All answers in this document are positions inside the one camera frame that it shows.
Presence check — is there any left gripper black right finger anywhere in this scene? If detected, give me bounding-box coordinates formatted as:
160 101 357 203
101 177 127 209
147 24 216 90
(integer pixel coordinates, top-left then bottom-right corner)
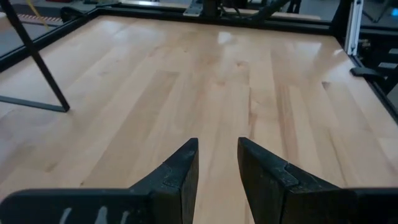
238 137 398 224

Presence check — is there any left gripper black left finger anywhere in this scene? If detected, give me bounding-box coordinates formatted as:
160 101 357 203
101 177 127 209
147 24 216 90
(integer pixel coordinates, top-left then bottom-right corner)
0 138 199 224

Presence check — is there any black table edge clamp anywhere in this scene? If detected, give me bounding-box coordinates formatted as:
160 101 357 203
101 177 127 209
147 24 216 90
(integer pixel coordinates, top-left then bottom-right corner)
349 66 386 79

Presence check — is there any red white striped tape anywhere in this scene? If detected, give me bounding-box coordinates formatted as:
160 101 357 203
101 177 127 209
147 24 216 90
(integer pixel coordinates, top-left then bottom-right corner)
17 13 65 26

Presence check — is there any aluminium frame post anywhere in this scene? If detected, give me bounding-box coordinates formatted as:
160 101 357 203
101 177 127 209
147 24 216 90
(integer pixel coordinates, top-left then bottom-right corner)
343 0 365 57

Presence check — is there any grey metal base plate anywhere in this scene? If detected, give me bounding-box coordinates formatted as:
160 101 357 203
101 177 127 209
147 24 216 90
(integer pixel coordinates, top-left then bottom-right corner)
182 0 203 17

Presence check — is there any black metal shelf leg frame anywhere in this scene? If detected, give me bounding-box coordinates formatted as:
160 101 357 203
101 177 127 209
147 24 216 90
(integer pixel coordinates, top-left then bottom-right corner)
0 0 71 113

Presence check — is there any black rounded bracket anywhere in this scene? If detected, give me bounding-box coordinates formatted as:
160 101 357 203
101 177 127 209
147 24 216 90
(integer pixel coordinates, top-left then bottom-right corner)
59 6 86 24

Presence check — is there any yellow cable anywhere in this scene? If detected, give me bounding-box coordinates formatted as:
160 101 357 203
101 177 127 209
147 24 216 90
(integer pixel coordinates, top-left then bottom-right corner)
25 0 50 30

